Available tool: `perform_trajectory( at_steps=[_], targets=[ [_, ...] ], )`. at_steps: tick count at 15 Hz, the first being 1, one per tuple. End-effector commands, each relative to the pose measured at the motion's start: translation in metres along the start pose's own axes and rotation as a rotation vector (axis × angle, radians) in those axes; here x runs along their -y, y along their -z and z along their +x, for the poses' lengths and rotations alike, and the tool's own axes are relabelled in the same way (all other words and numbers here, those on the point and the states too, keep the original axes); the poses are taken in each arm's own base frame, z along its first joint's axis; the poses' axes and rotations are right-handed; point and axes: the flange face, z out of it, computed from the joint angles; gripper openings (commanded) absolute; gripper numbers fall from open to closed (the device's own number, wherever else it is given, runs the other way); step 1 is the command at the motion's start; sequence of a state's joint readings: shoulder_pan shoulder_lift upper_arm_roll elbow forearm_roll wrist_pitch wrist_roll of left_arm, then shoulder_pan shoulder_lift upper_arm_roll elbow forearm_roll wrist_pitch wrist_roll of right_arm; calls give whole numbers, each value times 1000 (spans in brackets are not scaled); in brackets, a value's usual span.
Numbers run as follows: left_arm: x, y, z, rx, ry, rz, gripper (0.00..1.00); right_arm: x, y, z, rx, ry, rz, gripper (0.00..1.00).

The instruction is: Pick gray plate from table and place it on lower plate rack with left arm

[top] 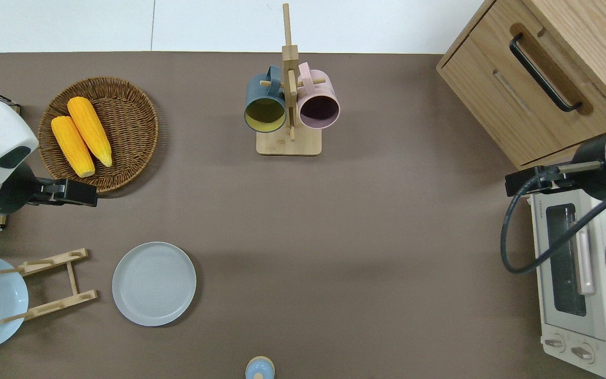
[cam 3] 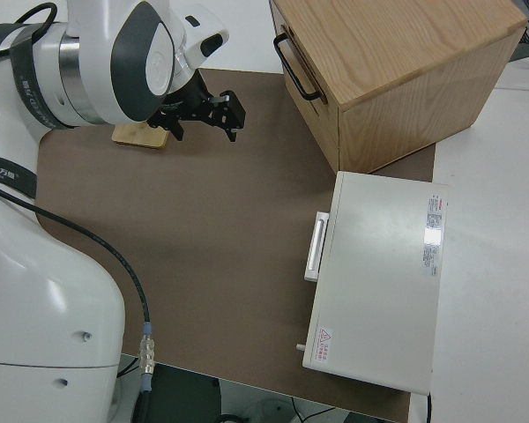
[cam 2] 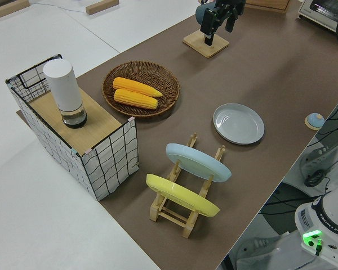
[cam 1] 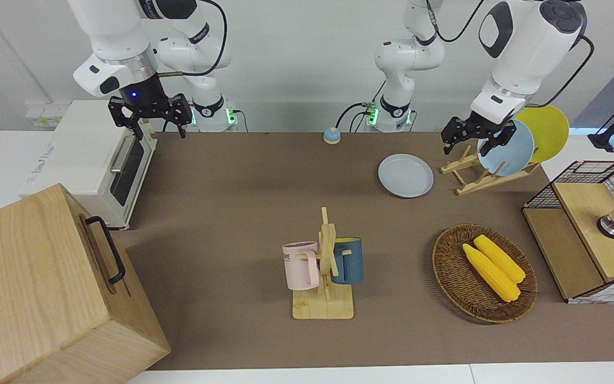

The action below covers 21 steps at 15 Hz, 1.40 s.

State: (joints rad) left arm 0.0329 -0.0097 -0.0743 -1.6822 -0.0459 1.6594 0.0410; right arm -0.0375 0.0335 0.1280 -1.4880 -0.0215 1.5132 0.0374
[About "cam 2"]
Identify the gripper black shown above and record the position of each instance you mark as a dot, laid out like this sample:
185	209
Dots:
231	5

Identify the gray plate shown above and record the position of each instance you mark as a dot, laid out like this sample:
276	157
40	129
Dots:
238	123

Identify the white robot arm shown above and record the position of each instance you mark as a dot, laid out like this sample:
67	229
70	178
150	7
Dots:
326	225

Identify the light blue plate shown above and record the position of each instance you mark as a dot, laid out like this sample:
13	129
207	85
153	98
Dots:
197	161

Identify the yellow plate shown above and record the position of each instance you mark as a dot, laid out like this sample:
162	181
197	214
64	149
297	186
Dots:
180	194

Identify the wooden plate rack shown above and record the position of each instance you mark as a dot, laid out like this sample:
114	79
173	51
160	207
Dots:
171	215

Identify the dark blue mug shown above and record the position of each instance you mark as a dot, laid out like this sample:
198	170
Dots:
199	14

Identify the wooden mug tree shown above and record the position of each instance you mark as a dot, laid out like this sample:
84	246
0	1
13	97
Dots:
208	50

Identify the brown table mat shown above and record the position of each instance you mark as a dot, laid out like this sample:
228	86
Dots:
256	78

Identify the brown wicker basket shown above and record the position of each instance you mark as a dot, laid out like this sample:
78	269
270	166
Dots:
163	78

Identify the white toaster oven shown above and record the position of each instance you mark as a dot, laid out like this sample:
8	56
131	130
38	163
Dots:
318	14

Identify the yellow corn cob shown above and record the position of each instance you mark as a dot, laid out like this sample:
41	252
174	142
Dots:
135	86
135	99

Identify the wooden block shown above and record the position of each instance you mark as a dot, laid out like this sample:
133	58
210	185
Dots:
101	7
8	9

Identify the small pink clip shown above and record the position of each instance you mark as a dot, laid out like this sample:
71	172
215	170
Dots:
131	120
88	152

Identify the blue dome call bell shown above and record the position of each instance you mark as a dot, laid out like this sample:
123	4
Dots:
314	120

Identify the wooden shelf board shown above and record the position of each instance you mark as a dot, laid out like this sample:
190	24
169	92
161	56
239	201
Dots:
95	123

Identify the white cylinder glass-base bottle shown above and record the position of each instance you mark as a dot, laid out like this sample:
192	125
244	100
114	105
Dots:
64	87

